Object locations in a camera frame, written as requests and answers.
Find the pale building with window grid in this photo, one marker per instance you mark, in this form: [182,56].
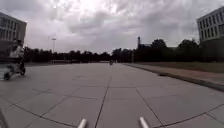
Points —
[211,26]

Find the pale multi-storey building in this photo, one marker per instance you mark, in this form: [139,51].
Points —
[10,31]

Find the grey concrete slab plaza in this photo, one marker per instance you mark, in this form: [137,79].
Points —
[110,90]

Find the tall lamp pole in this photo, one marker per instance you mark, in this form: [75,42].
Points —
[53,46]

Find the robot's own part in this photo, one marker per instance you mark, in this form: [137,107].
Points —
[143,123]
[82,123]

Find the row of dark trees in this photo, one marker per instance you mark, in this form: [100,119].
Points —
[160,51]

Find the dark kerb strip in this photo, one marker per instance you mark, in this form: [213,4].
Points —
[186,79]

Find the thin tower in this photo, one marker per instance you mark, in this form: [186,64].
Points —
[139,41]

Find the person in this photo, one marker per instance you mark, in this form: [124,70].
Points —
[16,52]
[111,62]

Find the tan gravel path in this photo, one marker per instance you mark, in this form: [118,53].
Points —
[196,73]

